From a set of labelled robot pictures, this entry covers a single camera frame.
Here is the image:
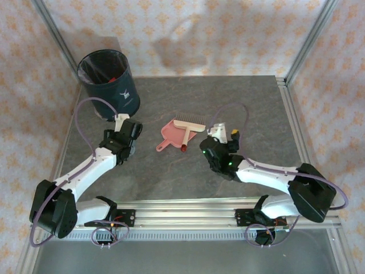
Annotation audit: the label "pink plastic dustpan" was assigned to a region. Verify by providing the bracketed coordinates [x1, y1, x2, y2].
[155, 119, 198, 152]

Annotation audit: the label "cream hand brush grey bristles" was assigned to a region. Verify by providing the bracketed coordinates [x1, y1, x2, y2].
[173, 112, 205, 152]

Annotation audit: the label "dark blue round trash bin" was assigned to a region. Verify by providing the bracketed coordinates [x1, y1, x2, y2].
[76, 49, 141, 123]

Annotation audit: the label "clear plastic bin liner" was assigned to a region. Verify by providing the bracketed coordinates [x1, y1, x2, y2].
[76, 50, 131, 87]

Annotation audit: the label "orange patterned white cloth backdrop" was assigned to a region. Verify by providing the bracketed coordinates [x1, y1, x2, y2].
[0, 0, 365, 274]

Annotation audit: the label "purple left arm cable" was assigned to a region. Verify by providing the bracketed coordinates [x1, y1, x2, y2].
[30, 97, 129, 249]

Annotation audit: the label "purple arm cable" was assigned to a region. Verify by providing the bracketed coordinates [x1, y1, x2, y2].
[30, 97, 129, 249]
[209, 103, 348, 248]

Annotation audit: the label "aluminium table side rail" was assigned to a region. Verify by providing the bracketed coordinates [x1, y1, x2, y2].
[275, 76, 325, 206]
[45, 82, 83, 208]

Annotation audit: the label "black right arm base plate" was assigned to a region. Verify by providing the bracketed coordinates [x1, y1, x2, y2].
[234, 208, 259, 228]

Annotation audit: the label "aluminium mounting rail beam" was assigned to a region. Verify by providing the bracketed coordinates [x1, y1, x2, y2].
[30, 196, 343, 231]

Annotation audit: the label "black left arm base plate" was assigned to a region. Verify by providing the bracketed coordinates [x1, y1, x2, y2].
[84, 209, 136, 228]

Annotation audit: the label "grey slotted cable duct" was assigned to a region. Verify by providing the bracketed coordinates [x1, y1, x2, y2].
[42, 231, 334, 242]

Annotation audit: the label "grey metal base plate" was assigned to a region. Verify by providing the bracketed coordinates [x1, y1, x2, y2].
[31, 239, 342, 274]

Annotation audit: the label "aluminium upright frame post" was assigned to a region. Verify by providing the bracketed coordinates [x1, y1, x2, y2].
[283, 0, 342, 85]
[30, 0, 80, 86]

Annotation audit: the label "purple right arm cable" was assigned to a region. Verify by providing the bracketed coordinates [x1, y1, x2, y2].
[209, 103, 348, 248]

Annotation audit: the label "aluminium frame leg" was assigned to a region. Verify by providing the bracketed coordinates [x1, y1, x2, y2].
[14, 229, 43, 274]
[326, 229, 354, 274]

